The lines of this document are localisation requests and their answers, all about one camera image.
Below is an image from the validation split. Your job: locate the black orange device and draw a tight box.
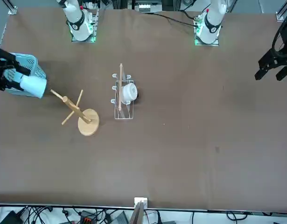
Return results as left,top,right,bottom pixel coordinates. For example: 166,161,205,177
78,211,97,224

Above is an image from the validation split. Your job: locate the white wire cup holder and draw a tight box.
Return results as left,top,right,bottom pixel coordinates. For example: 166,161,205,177
111,63,136,120

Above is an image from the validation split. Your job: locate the light blue cup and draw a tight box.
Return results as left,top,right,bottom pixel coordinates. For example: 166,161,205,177
19,75,48,99

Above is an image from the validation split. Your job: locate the light blue plastic basket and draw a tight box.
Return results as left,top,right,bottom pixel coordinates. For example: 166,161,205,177
2,52,47,97

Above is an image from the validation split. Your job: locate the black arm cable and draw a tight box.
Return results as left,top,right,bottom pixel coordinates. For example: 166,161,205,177
272,16,287,59

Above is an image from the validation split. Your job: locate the aluminium profile post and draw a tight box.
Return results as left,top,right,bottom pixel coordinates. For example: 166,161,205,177
130,197,149,224

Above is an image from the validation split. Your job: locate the wooden cup rack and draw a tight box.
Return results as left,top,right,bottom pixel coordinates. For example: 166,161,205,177
49,89,100,137

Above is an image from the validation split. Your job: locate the white cup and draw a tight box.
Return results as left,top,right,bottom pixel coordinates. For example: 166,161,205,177
121,83,138,105

